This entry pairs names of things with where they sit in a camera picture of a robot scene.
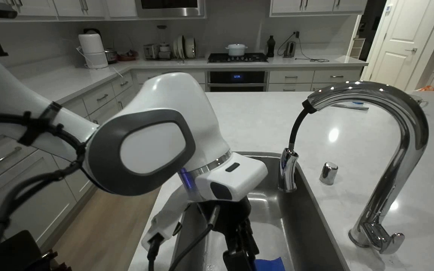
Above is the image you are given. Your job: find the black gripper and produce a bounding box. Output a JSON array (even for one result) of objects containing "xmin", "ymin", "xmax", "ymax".
[{"xmin": 209, "ymin": 196, "xmax": 261, "ymax": 271}]

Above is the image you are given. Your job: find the chrome faucet lever handle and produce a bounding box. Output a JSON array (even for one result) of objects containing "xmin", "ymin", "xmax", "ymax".
[{"xmin": 368, "ymin": 226, "xmax": 406, "ymax": 256}]

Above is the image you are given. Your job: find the chrome gooseneck faucet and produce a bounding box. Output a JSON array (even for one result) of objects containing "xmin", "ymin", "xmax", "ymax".
[{"xmin": 275, "ymin": 80, "xmax": 430, "ymax": 250}]

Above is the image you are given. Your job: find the stainless steel sink basin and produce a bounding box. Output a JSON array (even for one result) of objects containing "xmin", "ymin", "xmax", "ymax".
[{"xmin": 168, "ymin": 149, "xmax": 352, "ymax": 271}]

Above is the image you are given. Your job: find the small chrome cylinder cap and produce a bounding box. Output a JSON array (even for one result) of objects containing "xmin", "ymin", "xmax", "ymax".
[{"xmin": 319, "ymin": 161, "xmax": 340, "ymax": 187}]

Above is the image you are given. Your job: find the black built-in oven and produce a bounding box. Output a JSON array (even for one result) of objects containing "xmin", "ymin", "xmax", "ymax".
[{"xmin": 206, "ymin": 68, "xmax": 269, "ymax": 93}]

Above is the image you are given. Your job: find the white cabinet drawer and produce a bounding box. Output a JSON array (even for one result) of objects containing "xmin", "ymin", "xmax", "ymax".
[
  {"xmin": 191, "ymin": 69, "xmax": 207, "ymax": 86},
  {"xmin": 0, "ymin": 134, "xmax": 46, "ymax": 193},
  {"xmin": 130, "ymin": 69, "xmax": 151, "ymax": 84},
  {"xmin": 266, "ymin": 83, "xmax": 313, "ymax": 93},
  {"xmin": 109, "ymin": 72, "xmax": 133, "ymax": 96},
  {"xmin": 81, "ymin": 81, "xmax": 117, "ymax": 116},
  {"xmin": 266, "ymin": 68, "xmax": 313, "ymax": 86},
  {"xmin": 310, "ymin": 66, "xmax": 362, "ymax": 84}
]

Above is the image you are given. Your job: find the white cabinet door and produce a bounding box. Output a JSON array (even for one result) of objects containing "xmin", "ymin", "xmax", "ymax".
[
  {"xmin": 49, "ymin": 155, "xmax": 96, "ymax": 203},
  {"xmin": 0, "ymin": 152, "xmax": 81, "ymax": 247}
]

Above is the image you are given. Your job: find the black gas stove top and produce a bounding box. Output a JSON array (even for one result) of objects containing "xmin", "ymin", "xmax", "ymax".
[{"xmin": 206, "ymin": 51, "xmax": 269, "ymax": 65}]

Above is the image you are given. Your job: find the white cooking pot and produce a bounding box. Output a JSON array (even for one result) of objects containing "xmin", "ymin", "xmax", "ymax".
[{"xmin": 224, "ymin": 42, "xmax": 248, "ymax": 57}]

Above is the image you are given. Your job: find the dark bottle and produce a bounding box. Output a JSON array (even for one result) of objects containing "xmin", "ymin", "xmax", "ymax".
[{"xmin": 265, "ymin": 33, "xmax": 277, "ymax": 59}]

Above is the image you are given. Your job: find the white plate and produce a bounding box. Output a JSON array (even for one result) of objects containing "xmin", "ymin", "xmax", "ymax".
[
  {"xmin": 182, "ymin": 35, "xmax": 198, "ymax": 60},
  {"xmin": 171, "ymin": 35, "xmax": 186, "ymax": 60}
]

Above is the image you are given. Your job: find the glass jar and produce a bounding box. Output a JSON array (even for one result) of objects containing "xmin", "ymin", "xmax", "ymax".
[
  {"xmin": 142, "ymin": 42, "xmax": 158, "ymax": 62},
  {"xmin": 155, "ymin": 24, "xmax": 173, "ymax": 62}
]

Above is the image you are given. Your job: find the red kitchen item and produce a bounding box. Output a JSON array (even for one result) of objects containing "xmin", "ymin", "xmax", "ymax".
[{"xmin": 117, "ymin": 48, "xmax": 139, "ymax": 63}]

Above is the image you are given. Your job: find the dark bowl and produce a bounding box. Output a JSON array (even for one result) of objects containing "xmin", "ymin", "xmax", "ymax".
[{"xmin": 102, "ymin": 48, "xmax": 120, "ymax": 65}]

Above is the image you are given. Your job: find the black equipment stand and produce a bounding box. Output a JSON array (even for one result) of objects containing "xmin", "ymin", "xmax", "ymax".
[{"xmin": 0, "ymin": 229, "xmax": 58, "ymax": 271}]

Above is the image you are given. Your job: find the white paper towel roll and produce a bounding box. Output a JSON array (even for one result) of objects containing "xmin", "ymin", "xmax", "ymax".
[{"xmin": 76, "ymin": 32, "xmax": 109, "ymax": 71}]

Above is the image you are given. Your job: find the steel over-range microwave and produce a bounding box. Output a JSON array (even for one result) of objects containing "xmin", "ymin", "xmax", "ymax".
[{"xmin": 133, "ymin": 0, "xmax": 207, "ymax": 21}]

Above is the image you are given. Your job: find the white panel door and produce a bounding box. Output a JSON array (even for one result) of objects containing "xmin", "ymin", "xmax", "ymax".
[{"xmin": 364, "ymin": 0, "xmax": 434, "ymax": 92}]

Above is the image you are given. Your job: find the white upper wall cabinet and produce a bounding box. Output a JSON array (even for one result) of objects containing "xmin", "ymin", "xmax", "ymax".
[
  {"xmin": 4, "ymin": 0, "xmax": 138, "ymax": 21},
  {"xmin": 268, "ymin": 0, "xmax": 368, "ymax": 16}
]

